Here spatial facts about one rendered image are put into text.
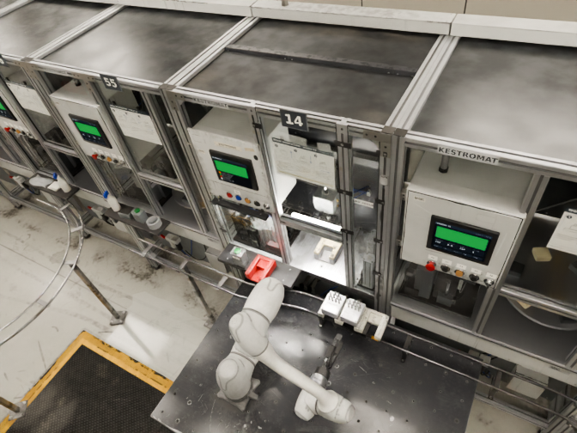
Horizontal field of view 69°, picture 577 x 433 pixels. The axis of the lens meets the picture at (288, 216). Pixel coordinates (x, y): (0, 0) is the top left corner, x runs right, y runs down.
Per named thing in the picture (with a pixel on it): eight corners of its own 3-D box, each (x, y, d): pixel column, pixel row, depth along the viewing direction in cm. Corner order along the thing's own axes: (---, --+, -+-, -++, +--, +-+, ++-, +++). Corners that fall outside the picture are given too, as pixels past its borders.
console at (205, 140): (209, 197, 238) (183, 131, 204) (235, 166, 253) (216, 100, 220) (271, 217, 220) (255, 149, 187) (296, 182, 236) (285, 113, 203)
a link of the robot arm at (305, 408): (312, 390, 210) (333, 398, 201) (297, 419, 201) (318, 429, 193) (302, 379, 205) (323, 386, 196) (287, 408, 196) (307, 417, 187)
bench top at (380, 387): (152, 418, 231) (149, 416, 228) (252, 271, 289) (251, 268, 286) (424, 592, 169) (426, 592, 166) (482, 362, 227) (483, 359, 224)
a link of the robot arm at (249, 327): (263, 359, 169) (277, 330, 176) (238, 334, 159) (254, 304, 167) (240, 354, 177) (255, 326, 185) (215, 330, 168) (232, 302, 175)
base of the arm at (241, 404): (250, 415, 221) (247, 411, 217) (216, 396, 230) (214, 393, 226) (267, 384, 231) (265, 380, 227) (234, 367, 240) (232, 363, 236)
